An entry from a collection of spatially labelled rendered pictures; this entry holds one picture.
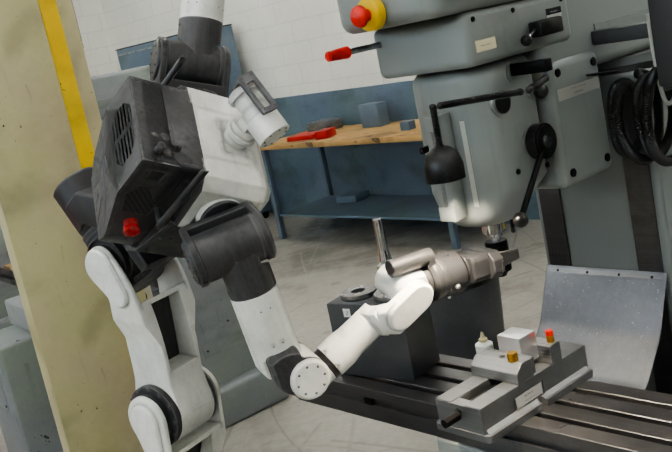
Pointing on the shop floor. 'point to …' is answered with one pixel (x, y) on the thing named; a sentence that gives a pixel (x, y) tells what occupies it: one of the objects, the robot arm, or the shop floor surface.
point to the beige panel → (53, 245)
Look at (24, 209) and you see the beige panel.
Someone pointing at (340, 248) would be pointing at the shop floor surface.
